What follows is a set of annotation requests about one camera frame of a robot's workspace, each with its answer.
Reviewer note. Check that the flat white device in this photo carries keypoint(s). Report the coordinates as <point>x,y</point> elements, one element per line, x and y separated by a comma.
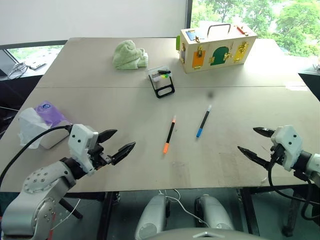
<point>37,65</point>

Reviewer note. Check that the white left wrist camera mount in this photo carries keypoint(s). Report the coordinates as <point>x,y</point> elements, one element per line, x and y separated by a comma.
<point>78,140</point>

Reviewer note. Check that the blue black marker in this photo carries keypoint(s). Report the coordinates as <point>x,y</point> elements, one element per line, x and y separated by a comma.
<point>203,121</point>

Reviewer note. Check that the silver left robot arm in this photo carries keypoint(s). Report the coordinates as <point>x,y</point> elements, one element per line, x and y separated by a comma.
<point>37,185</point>

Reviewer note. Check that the purple white tissue pack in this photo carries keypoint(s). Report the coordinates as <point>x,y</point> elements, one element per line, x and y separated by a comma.
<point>45,117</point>

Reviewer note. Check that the silver right robot leg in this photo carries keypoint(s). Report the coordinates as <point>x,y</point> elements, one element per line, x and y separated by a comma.
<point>215,212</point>

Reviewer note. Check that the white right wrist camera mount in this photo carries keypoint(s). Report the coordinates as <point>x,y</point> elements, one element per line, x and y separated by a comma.
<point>287,141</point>

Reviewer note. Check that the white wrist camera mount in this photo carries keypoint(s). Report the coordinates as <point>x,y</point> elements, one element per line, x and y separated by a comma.
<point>287,141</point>
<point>78,140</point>

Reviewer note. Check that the black side table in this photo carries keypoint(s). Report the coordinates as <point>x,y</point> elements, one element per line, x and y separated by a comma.
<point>311,83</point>

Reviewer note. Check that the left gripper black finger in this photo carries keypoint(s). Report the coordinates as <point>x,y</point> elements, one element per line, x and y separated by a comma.
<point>123,153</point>
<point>108,135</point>

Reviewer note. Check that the clear plastic marker container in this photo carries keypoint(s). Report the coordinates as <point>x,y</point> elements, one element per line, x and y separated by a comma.
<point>162,87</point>

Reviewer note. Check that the dark tripod leg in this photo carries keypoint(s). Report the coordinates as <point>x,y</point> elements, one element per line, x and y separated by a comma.
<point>72,208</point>

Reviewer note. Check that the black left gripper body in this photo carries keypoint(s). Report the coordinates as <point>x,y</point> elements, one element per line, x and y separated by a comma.
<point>98,157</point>

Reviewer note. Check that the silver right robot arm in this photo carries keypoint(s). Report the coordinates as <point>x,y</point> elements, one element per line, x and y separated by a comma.
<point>311,162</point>

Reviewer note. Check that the green and yellow highlighter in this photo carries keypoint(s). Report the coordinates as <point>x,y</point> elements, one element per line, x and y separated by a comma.
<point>165,76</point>

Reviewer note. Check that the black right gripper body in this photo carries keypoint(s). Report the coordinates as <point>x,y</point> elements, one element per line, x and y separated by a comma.
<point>277,154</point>

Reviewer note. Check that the black table leg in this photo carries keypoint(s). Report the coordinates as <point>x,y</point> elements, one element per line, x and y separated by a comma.
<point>107,215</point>
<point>248,212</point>

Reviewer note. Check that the orange black marker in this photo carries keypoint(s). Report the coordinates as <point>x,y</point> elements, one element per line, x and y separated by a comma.
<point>170,133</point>

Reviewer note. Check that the dark stand leg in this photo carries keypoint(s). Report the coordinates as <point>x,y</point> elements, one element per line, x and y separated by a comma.
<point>292,212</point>

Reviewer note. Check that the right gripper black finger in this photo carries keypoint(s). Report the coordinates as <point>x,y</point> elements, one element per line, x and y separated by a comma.
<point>253,157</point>
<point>264,131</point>

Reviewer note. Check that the green folded towel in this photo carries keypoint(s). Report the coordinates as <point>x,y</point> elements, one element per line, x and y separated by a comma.
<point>127,56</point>

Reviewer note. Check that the grey robot torso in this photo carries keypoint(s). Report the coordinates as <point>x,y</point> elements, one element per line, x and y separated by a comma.
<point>200,234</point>

